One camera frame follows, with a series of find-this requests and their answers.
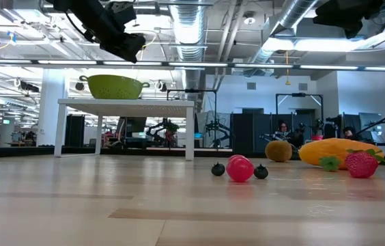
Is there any green colander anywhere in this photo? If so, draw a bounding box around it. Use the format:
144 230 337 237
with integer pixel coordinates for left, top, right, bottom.
79 74 151 100

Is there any tall black cabinet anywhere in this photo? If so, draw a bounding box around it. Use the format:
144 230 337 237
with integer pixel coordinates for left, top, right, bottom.
64 114 86 148

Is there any large silver ribbed duct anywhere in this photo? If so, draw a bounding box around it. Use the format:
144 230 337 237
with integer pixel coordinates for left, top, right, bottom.
170 0 211 90

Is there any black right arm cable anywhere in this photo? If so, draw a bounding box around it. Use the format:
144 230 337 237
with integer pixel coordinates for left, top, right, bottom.
355 101 385 136

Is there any white perforated shelf riser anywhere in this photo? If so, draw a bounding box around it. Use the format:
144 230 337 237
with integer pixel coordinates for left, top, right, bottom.
54 98 196 161

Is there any black partition panel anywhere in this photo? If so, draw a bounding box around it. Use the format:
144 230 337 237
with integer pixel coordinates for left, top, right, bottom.
231 108 316 154

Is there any long ceiling light rail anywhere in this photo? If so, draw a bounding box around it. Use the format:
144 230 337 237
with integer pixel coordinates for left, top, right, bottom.
0 57 385 73

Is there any black background rig frame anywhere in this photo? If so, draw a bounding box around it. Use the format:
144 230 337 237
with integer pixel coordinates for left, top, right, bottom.
166 87 218 148
275 92 325 137

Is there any person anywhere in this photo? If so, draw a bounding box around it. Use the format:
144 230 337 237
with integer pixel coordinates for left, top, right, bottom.
342 126 358 141
276 121 291 141

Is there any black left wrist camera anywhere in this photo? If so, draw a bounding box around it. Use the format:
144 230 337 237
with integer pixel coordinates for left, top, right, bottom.
105 1 137 25

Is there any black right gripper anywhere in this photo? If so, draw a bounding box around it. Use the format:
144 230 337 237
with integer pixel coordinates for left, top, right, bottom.
313 0 384 39

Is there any white ceiling smoke detector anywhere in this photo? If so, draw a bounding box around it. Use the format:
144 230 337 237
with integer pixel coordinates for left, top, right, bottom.
242 12 257 26

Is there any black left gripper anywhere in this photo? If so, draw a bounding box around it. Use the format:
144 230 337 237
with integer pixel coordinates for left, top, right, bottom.
69 0 147 64

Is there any white square pillar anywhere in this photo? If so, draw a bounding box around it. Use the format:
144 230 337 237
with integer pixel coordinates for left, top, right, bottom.
37 68 67 148

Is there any black metal table frame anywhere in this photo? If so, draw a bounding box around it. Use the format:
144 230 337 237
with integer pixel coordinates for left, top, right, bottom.
0 146 234 159

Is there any brown toy kiwi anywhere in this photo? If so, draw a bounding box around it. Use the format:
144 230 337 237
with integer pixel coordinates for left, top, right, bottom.
264 140 294 163

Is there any yellow orange toy mango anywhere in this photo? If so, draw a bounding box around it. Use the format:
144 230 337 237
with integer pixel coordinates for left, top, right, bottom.
298 137 385 171

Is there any small black toy berry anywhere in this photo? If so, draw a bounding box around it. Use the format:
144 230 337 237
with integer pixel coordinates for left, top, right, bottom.
253 163 269 180
211 162 226 177

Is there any dark background monitor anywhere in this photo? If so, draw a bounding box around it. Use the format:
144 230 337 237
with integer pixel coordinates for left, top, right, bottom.
116 116 148 138

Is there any yellow hanging cord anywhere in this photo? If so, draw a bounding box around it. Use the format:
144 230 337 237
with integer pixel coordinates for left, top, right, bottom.
284 51 291 86

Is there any slanted silver ribbed duct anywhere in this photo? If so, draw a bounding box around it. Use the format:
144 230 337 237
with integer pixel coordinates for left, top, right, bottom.
246 0 320 66

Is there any background computer monitor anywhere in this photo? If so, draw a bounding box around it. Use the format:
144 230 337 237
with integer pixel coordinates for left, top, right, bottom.
358 111 384 133

